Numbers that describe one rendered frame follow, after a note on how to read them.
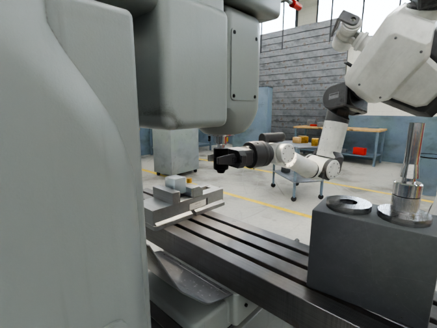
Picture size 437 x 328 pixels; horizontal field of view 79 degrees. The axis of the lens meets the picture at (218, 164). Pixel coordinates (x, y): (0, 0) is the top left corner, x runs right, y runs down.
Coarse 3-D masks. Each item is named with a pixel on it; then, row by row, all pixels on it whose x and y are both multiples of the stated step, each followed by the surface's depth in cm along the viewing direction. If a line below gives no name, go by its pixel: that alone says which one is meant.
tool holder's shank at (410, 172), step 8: (408, 128) 49; (416, 128) 48; (424, 128) 48; (408, 136) 49; (416, 136) 48; (408, 144) 49; (416, 144) 48; (408, 152) 49; (416, 152) 49; (408, 160) 49; (416, 160) 49; (408, 168) 49; (416, 168) 49; (408, 176) 49; (416, 176) 49
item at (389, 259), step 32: (320, 224) 56; (352, 224) 52; (384, 224) 50; (416, 224) 48; (320, 256) 58; (352, 256) 53; (384, 256) 50; (416, 256) 47; (320, 288) 59; (352, 288) 55; (384, 288) 51; (416, 288) 48; (416, 320) 49
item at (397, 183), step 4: (396, 180) 52; (400, 180) 52; (396, 184) 51; (400, 184) 50; (404, 184) 49; (408, 184) 49; (412, 184) 49; (416, 184) 49; (420, 184) 49; (404, 188) 49; (408, 188) 49; (412, 188) 49; (416, 188) 49; (420, 188) 49
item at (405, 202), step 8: (392, 192) 52; (400, 192) 50; (408, 192) 49; (416, 192) 49; (392, 200) 52; (400, 200) 50; (408, 200) 49; (416, 200) 49; (392, 208) 52; (400, 208) 50; (408, 208) 50; (416, 208) 50
